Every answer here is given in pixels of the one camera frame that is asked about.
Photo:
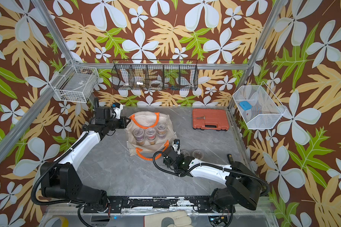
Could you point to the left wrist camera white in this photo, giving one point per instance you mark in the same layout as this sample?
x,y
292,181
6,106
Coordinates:
x,y
117,108

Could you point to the black wire basket rear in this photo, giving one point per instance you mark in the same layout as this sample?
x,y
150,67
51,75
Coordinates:
x,y
155,74

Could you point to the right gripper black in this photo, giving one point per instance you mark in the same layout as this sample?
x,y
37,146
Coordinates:
x,y
165,162

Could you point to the white wire basket left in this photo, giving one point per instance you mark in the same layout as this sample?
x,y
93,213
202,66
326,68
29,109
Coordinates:
x,y
74,82

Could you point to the clear seed jar stack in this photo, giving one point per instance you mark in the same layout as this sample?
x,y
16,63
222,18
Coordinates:
x,y
161,129
139,135
151,135

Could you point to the white mesh basket right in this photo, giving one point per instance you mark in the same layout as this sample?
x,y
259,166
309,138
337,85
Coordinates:
x,y
267,109

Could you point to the beige canvas bag orange handles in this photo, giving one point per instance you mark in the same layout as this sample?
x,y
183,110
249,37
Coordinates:
x,y
146,120

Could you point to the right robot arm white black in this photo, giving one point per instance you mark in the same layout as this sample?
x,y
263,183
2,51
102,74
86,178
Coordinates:
x,y
242,186

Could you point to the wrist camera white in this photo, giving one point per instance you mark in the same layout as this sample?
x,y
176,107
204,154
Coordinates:
x,y
176,145
117,108

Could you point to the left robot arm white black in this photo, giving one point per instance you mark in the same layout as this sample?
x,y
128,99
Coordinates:
x,y
59,182

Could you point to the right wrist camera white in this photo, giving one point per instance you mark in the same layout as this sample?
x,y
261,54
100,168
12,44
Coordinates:
x,y
176,145

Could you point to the black screwdriver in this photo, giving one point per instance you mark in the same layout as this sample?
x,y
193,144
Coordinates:
x,y
230,159

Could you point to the red plastic tool case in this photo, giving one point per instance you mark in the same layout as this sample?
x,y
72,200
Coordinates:
x,y
210,119

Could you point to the blue object in basket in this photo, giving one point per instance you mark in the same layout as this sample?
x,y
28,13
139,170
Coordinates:
x,y
245,105

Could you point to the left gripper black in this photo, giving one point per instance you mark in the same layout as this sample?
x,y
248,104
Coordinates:
x,y
123,123

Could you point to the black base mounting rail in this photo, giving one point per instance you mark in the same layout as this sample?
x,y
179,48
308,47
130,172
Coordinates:
x,y
148,204

